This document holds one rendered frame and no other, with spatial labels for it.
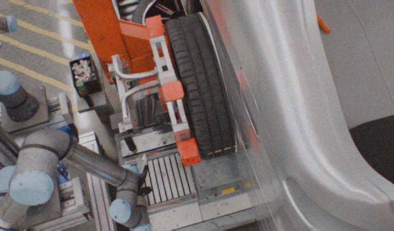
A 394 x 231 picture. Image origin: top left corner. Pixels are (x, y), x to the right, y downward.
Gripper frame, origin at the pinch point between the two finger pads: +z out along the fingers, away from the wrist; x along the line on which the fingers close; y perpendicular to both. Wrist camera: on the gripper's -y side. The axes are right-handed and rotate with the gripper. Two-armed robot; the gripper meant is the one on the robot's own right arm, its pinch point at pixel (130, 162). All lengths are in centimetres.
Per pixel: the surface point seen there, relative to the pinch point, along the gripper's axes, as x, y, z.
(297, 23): -80, 62, -38
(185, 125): -29.6, 4.2, -0.4
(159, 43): -35, 21, 32
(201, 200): -2, -71, 9
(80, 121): 61, -57, 99
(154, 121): -19.0, 9.5, 4.9
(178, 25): -46, 22, 34
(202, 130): -35.1, 1.9, -5.0
